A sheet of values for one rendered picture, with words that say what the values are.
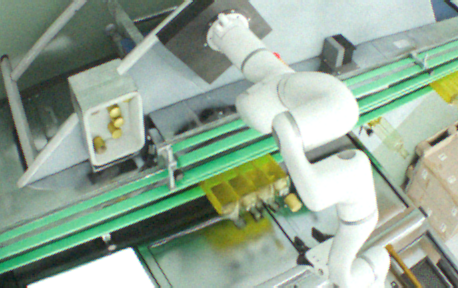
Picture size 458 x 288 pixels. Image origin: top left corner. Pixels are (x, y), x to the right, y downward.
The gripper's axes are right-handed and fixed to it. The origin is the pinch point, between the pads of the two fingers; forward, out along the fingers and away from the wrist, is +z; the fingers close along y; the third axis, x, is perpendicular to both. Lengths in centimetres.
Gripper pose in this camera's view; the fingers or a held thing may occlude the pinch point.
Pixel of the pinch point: (307, 239)
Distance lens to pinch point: 135.7
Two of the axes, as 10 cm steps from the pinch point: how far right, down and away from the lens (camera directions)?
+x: -1.2, -8.6, -5.0
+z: -4.9, -3.9, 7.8
